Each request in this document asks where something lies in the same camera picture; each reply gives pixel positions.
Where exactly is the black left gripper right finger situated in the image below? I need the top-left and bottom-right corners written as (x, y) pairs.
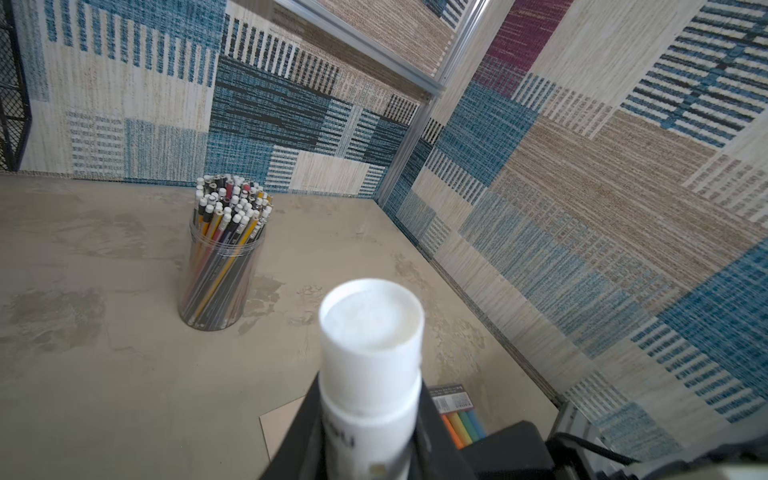
top-left (407, 383), bottom-right (476, 479)

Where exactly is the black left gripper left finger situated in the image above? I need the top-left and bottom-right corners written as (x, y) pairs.
top-left (260, 376), bottom-right (327, 480)

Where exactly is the white glue stick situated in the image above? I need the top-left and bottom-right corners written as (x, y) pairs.
top-left (318, 278), bottom-right (425, 479)

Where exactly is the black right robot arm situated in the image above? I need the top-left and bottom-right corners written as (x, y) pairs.
top-left (461, 403), bottom-right (767, 479)

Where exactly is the pack of coloured highlighters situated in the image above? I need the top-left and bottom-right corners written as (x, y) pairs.
top-left (428, 384), bottom-right (487, 450)

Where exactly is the metal cup of pencils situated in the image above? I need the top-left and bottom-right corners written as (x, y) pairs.
top-left (178, 174), bottom-right (273, 332)

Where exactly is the black wire shelf rack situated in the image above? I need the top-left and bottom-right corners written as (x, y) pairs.
top-left (0, 0), bottom-right (32, 173)

